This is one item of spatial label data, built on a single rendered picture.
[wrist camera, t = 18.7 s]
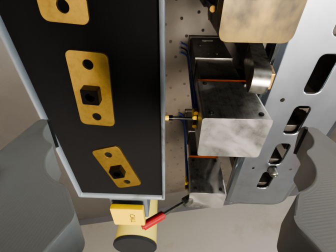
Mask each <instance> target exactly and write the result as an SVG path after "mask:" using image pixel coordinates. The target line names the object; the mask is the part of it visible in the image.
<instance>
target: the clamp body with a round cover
mask: <svg viewBox="0 0 336 252"><path fill-rule="evenodd" d="M307 1H308V0H200V2H201V3H202V5H203V7H208V12H207V16H208V20H209V21H210V22H211V24H212V26H213V28H214V29H215V31H216V33H217V35H218V37H219V38H220V40H221V41H223V42H226V43H274V44H283V43H287V42H289V41H290V40H291V39H292V38H293V37H294V35H295V33H296V30H297V27H298V25H299V22H300V20H301V17H302V14H303V12H304V9H305V6H306V4H307Z"/></svg>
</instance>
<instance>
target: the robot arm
mask: <svg viewBox="0 0 336 252"><path fill-rule="evenodd" d="M58 147H59V144H58V141H57V138H56V135H55V132H54V129H53V126H52V123H51V120H50V119H40V120H38V121H36V122H35V123H34V124H32V125H31V126H30V127H29V128H27V129H26V130H25V131H24V132H22V133H21V134H20V135H19V136H17V137H16V138H15V139H14V140H12V141H11V142H10V143H9V144H7V145H6V146H5V147H4V148H3V149H1V150H0V252H82V251H83V249H84V247H85V239H84V236H83V233H82V230H81V226H80V223H79V220H78V217H77V214H76V211H75V208H74V205H73V202H72V199H71V196H70V193H69V190H68V188H67V187H66V186H65V185H63V184H61V183H59V182H58V181H59V179H60V177H61V175H62V173H61V170H60V167H59V164H58V161H57V158H56V155H55V151H56V148H58ZM293 154H296V156H297V158H298V160H299V162H300V166H299V168H298V170H297V172H296V174H295V176H294V178H293V181H294V183H295V185H296V187H297V189H298V192H299V193H298V194H297V196H296V197H295V199H294V201H293V203H292V205H291V207H290V208H289V210H288V212H287V214H286V216H285V218H284V220H283V221H282V223H281V227H280V231H279V236H278V241H277V251H278V252H336V143H335V142H334V141H333V140H331V139H330V138H329V137H328V136H326V135H325V134H324V133H323V132H321V131H320V130H319V129H317V128H315V127H306V126H304V127H301V128H300V130H299V133H298V135H297V139H296V143H295V147H294V151H293Z"/></svg>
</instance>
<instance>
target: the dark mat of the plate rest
mask: <svg viewBox="0 0 336 252"><path fill-rule="evenodd" d="M87 2H88V9H89V16H90V20H89V22H88V23H87V24H73V23H63V22H53V21H47V20H46V19H44V18H43V17H42V15H41V13H40V9H39V5H38V2H37V0H0V16H1V18H2V20H3V22H4V24H5V27H6V29H7V31H8V33H9V35H10V37H11V40H12V42H13V44H14V46H15V48H16V50H17V53H18V55H19V57H20V59H21V61H22V63H23V66H24V68H25V70H26V72H27V74H28V76H29V79H30V81H31V83H32V85H33V87H34V89H35V92H36V94H37V96H38V98H39V100H40V102H41V105H42V107H43V109H44V111H45V113H46V115H47V118H48V119H50V121H51V124H52V127H53V130H54V133H55V135H56V137H57V139H58V141H59V144H60V146H61V148H62V150H63V152H64V154H65V157H66V159H67V161H68V163H69V165H70V167H71V170H72V172H73V174H74V176H75V178H76V180H77V182H78V185H79V187H80V189H81V191H82V193H104V194H133V195H163V194H162V138H161V83H160V28H159V0H87ZM70 49H75V50H85V51H95V52H103V53H105V54H106V55H107V56H108V59H109V68H110V78H111V88H112V98H113V108H114V118H115V123H114V125H113V126H105V125H93V124H85V123H83V122H82V121H81V119H80V114H79V110H78V106H77V102H76V97H75V93H74V89H73V85H72V81H71V76H70V72H69V68H68V64H67V60H66V52H67V51H68V50H70ZM114 145H116V146H119V147H120V149H121V150H122V152H123V153H124V155H125V157H126V158H127V160H128V161H129V163H130V165H131V166H132V168H133V170H134V171H135V173H136V174H137V176H138V178H139V179H140V181H141V183H140V185H135V186H129V187H118V186H117V185H116V184H115V183H114V181H113V180H112V179H111V177H110V176H109V175H108V173H107V172H106V171H105V169H104V168H103V167H102V165H101V164H100V163H99V161H98V160H97V159H96V158H95V156H94V155H93V150H94V149H99V148H104V147H109V146H114Z"/></svg>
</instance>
